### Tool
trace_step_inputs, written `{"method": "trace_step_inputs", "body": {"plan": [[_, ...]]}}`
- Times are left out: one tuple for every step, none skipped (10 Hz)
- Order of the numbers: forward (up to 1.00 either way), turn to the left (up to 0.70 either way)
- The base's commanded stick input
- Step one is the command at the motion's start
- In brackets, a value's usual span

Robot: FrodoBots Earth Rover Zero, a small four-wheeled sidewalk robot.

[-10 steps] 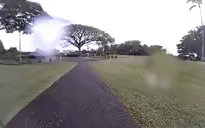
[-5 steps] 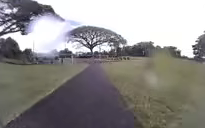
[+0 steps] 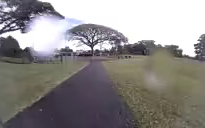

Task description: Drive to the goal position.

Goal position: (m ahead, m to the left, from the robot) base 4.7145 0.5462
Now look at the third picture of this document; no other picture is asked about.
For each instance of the dry yellowish grass field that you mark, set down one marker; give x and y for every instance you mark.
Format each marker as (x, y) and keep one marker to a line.
(163, 96)

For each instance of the large dark overhanging tree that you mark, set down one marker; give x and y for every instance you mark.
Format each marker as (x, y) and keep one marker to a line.
(10, 15)

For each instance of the green grass lawn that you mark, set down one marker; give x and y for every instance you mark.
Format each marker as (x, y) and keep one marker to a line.
(20, 80)

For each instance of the dark green bush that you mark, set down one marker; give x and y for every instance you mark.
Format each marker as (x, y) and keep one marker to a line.
(8, 46)

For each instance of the dark asphalt path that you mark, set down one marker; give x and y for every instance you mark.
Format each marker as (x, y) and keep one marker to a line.
(85, 100)

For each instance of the wide umbrella-shaped tree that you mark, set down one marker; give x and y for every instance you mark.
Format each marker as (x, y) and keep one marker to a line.
(94, 35)

